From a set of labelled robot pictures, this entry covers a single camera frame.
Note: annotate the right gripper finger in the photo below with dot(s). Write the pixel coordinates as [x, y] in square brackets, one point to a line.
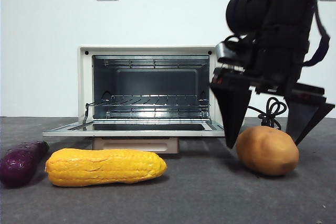
[304, 113]
[232, 108]

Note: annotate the brown potato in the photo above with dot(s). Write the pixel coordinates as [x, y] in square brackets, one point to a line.
[266, 150]

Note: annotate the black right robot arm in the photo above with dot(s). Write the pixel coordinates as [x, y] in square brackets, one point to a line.
[283, 24]

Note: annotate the white Toshiba toaster oven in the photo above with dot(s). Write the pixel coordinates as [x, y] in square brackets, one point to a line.
[84, 90]

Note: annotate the yellow corn cob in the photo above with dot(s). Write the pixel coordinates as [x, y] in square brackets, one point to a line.
[105, 167]

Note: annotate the purple eggplant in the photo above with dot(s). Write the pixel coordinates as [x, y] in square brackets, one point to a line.
[18, 163]

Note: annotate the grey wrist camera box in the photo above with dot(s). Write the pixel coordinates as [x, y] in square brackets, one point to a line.
[231, 54]

